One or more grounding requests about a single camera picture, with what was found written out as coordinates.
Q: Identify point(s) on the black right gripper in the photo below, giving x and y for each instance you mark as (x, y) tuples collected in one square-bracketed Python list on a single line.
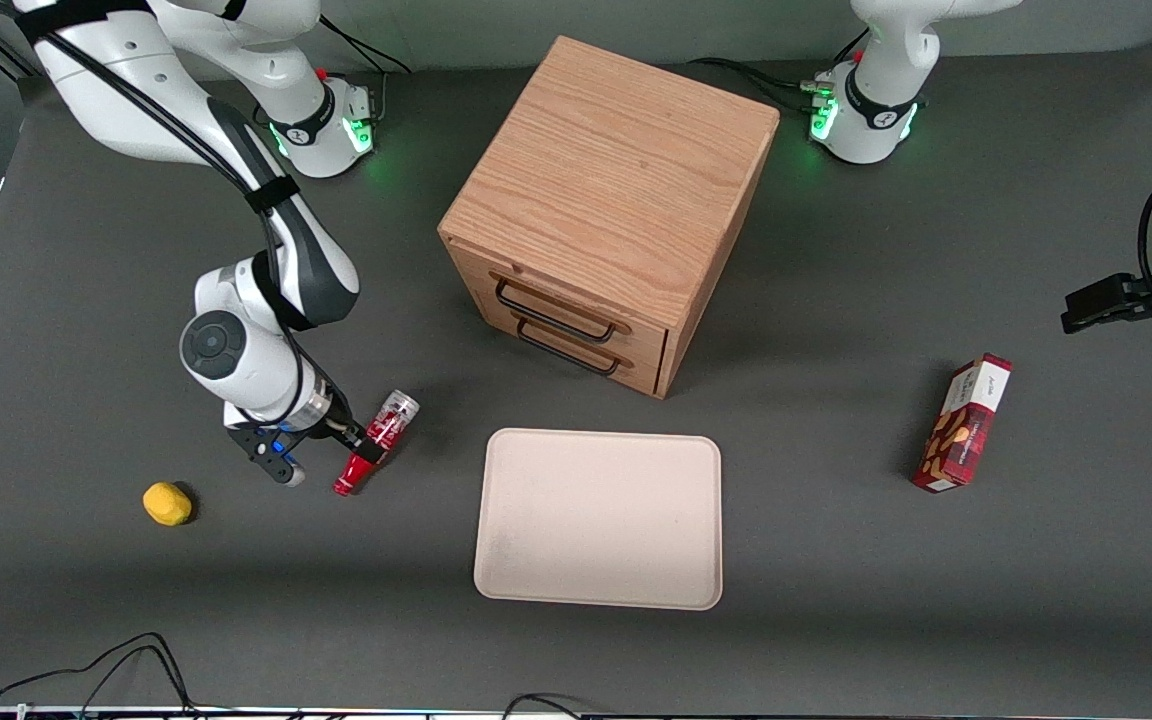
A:
[(338, 417)]

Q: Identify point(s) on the red coke bottle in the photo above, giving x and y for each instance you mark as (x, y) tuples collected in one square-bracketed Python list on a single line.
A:
[(396, 415)]

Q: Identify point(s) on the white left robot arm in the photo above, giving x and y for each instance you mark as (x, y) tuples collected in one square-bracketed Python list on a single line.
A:
[(881, 95)]

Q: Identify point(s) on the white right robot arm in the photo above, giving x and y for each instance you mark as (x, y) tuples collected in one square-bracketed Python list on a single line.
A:
[(126, 95)]

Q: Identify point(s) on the beige plastic tray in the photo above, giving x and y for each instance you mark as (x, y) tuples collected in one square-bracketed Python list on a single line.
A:
[(598, 520)]

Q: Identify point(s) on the red cookie box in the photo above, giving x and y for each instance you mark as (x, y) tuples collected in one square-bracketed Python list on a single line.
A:
[(966, 425)]

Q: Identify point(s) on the yellow lemon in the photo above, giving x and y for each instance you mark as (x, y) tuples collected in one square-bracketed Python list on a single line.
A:
[(167, 504)]

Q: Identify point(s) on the wooden drawer cabinet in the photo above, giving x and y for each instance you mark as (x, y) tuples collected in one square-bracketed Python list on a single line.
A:
[(616, 170)]

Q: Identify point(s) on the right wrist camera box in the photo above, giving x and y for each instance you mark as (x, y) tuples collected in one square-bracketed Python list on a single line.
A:
[(271, 455)]

